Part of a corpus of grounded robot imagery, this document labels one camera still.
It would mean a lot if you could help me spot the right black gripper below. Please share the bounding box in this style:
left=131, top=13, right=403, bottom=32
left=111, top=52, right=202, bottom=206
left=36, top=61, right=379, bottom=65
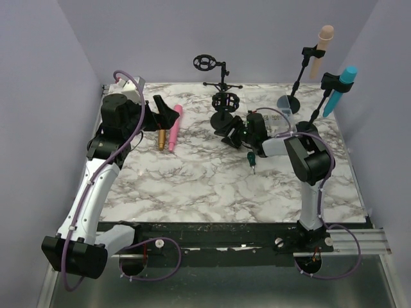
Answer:
left=214, top=115, right=255, bottom=149

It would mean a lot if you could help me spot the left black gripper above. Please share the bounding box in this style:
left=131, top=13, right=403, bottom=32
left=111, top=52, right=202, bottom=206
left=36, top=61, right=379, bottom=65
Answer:
left=123, top=95, right=179, bottom=139

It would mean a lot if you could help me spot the pink microphone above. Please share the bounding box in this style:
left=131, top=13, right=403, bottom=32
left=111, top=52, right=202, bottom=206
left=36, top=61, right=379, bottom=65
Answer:
left=168, top=105, right=183, bottom=153

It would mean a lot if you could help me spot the gold microphone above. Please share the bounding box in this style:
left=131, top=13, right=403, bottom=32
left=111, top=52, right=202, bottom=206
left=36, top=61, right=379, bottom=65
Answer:
left=158, top=130, right=166, bottom=151

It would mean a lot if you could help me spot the black round-base shock mount stand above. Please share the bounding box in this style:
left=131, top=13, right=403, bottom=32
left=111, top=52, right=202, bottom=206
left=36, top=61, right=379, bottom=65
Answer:
left=210, top=92, right=240, bottom=130

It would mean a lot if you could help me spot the black tripod shock mount stand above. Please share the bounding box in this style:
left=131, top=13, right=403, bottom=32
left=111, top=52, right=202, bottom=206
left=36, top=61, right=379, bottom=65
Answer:
left=193, top=54, right=243, bottom=94

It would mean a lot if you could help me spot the black stand holding beige microphone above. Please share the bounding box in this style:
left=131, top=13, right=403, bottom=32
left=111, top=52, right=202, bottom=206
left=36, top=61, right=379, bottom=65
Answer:
left=277, top=46, right=326, bottom=114

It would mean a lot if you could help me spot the black stand holding teal microphone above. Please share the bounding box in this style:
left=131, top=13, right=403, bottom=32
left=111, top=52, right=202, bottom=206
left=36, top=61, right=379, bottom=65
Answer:
left=295, top=73, right=354, bottom=135

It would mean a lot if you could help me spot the teal microphone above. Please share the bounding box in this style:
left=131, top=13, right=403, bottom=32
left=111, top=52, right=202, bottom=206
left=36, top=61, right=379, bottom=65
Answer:
left=321, top=66, right=358, bottom=117

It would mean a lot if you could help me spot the beige microphone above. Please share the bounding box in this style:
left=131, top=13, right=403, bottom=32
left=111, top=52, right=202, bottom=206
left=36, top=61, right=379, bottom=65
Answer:
left=309, top=25, right=334, bottom=80

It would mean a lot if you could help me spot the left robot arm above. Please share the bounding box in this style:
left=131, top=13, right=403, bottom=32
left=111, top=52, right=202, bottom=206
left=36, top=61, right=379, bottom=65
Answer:
left=41, top=94, right=179, bottom=279

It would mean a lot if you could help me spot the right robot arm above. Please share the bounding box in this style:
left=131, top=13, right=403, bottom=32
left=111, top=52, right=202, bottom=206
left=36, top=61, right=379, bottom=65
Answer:
left=211, top=111, right=335, bottom=252

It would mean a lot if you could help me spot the clear plastic screw box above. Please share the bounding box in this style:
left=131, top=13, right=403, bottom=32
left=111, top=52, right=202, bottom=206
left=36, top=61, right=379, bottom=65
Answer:
left=245, top=85, right=296, bottom=137

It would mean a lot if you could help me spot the green handled screwdriver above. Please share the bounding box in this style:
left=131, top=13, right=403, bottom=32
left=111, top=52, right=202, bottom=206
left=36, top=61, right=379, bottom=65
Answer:
left=247, top=151, right=256, bottom=175

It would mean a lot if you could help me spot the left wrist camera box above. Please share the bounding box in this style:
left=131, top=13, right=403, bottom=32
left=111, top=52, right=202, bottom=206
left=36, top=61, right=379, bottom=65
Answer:
left=115, top=78, right=141, bottom=103

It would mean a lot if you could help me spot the black front mounting rail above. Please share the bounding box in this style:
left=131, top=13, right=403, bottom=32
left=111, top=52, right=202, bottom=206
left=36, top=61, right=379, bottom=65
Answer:
left=117, top=222, right=338, bottom=275

